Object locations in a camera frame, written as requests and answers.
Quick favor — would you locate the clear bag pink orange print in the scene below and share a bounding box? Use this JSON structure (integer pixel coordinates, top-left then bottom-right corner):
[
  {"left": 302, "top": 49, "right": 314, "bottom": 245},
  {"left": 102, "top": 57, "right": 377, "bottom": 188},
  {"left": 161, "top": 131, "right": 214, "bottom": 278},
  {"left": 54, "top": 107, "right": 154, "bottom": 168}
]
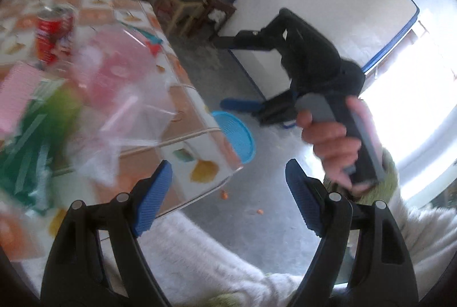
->
[{"left": 66, "top": 24, "right": 177, "bottom": 186}]

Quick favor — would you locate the green clear plastic bottle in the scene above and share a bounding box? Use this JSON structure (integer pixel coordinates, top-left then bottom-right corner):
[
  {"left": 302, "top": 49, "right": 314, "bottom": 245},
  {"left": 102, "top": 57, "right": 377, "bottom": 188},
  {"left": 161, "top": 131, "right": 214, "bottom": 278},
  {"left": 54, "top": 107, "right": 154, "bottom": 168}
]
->
[{"left": 1, "top": 86, "right": 82, "bottom": 215}]

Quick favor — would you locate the pink sponge cloth pack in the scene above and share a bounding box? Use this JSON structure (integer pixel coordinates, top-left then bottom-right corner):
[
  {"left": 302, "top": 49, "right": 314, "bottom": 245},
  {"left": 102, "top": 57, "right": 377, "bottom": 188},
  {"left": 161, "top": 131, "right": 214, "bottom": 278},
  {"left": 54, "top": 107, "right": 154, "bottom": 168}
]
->
[{"left": 0, "top": 62, "right": 43, "bottom": 139}]

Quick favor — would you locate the red drink can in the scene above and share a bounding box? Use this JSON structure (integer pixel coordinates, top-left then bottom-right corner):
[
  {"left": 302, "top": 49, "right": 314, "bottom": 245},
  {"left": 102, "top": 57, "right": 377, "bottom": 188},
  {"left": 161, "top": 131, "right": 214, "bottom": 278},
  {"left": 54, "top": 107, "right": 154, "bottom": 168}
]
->
[{"left": 35, "top": 4, "right": 75, "bottom": 66}]

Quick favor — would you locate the red snack bag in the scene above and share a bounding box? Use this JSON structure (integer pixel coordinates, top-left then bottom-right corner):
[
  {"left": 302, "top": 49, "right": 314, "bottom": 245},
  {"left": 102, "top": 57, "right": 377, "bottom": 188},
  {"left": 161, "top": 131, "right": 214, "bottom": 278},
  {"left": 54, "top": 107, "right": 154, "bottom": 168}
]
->
[{"left": 137, "top": 29, "right": 163, "bottom": 57}]

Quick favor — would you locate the blue plastic trash basket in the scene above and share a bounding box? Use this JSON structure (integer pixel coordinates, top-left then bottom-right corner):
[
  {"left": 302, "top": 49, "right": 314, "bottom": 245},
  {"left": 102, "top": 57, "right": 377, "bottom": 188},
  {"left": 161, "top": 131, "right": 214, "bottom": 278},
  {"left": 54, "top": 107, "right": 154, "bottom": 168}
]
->
[{"left": 211, "top": 111, "right": 256, "bottom": 164}]

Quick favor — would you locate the person's right hand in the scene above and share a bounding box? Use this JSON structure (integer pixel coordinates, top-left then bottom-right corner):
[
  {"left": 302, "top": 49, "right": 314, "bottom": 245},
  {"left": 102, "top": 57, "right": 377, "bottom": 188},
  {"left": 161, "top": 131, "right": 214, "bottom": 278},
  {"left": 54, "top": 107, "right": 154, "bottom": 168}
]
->
[{"left": 297, "top": 96, "right": 383, "bottom": 198}]

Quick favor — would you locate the dark wooden stool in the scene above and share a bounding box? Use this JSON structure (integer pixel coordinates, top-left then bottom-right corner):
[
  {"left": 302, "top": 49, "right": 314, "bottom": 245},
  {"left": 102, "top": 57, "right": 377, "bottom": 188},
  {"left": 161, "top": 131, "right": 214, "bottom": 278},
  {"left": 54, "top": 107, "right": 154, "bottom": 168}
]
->
[{"left": 200, "top": 0, "right": 236, "bottom": 38}]

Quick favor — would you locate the white mattress blue trim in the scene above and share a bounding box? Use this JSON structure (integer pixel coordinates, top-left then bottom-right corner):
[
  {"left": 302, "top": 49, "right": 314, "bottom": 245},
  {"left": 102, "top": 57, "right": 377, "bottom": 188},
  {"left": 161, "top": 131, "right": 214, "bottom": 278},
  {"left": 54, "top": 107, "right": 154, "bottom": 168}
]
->
[{"left": 217, "top": 0, "right": 421, "bottom": 100}]

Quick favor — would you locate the tiled ginkgo pattern dining table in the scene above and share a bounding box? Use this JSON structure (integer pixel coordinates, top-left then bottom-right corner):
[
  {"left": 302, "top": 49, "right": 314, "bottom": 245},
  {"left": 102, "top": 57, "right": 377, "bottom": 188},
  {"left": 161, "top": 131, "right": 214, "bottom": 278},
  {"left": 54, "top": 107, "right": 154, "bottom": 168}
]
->
[{"left": 1, "top": 0, "right": 242, "bottom": 261}]

